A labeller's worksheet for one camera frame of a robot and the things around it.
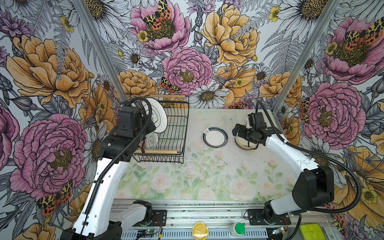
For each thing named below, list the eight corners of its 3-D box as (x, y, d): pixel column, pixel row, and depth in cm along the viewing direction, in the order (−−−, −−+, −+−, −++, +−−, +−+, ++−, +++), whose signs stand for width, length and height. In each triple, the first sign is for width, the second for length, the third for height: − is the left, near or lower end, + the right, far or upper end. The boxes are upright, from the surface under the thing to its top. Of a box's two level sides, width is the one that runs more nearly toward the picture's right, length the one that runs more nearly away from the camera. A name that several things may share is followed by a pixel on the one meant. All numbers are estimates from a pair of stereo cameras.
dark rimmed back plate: (202, 149, 102) (202, 147, 100) (201, 128, 114) (202, 126, 112) (229, 149, 102) (230, 147, 100) (226, 128, 114) (226, 126, 112)
